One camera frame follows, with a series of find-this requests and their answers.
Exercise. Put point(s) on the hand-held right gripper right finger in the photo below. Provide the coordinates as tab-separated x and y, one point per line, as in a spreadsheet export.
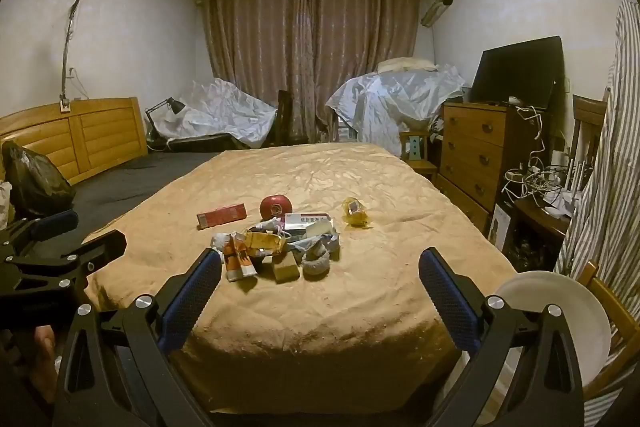
447	307

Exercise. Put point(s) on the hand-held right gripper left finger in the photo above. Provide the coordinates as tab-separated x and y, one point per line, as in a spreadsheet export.
192	302

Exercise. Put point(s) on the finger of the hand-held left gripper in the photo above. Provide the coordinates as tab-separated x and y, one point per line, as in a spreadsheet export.
52	224
100	247

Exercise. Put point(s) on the brown rectangular block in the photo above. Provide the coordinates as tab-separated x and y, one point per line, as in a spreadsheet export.
286	270

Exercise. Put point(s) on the white plastic basin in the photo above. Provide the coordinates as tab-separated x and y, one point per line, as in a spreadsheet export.
550	292

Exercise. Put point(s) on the black tissue packet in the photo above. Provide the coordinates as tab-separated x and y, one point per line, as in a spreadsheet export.
300	235

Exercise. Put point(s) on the person's left hand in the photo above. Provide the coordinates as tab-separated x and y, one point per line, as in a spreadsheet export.
44	357

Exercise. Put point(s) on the black plastic bag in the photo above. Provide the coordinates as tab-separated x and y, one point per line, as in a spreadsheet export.
35	182

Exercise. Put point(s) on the white cloth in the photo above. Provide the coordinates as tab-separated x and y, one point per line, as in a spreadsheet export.
4	207

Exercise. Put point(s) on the orange and white carton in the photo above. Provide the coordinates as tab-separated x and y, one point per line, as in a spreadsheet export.
237	259

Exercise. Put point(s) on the dark grey bed sheet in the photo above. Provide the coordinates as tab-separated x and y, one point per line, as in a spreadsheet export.
130	187

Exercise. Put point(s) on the yellow paper packet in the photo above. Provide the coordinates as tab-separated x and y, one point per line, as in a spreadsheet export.
262	243

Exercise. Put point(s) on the flat red box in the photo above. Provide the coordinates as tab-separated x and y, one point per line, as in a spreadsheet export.
222	214

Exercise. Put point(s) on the wooden headboard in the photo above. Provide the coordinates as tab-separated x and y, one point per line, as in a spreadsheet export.
85	137

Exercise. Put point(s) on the white tube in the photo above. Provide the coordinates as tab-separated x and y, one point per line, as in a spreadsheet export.
270	224

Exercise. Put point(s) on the dark wooden side table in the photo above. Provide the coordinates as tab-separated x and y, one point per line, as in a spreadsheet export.
537	227

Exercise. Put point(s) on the round red tin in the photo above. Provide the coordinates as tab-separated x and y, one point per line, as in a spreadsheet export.
275	207

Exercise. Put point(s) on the tan bedspread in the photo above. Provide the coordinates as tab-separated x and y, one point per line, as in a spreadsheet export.
320	317

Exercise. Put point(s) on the yellow crumpled wrapper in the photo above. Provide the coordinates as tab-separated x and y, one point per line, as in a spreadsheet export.
356	212

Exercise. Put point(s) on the grey white rolled sock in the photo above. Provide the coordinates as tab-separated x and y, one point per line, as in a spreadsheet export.
317	259

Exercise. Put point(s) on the white medicine box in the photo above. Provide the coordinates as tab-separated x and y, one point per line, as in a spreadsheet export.
307	222

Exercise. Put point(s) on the small wooden chair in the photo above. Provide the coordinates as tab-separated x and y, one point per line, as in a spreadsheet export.
422	167

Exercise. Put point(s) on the wooden dresser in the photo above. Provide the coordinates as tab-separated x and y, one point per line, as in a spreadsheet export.
475	157

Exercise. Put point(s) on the black desk lamp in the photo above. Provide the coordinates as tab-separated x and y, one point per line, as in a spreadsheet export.
172	106

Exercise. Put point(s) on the light wooden chair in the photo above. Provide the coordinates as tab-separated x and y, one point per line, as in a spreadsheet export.
622	322

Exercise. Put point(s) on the low clear plastic sheet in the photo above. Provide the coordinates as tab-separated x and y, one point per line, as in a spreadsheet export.
215	112

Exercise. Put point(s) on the striped shirt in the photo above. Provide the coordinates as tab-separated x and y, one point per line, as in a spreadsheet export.
612	187

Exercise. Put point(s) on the tall clear plastic sheet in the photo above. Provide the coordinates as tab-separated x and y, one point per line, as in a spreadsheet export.
395	99

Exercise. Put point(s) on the brown high-back chair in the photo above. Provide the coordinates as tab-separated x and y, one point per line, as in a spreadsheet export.
589	127

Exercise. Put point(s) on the black television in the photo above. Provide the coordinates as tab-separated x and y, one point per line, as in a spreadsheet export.
517	72

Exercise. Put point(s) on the brown curtains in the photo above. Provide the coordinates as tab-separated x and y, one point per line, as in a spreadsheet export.
310	57

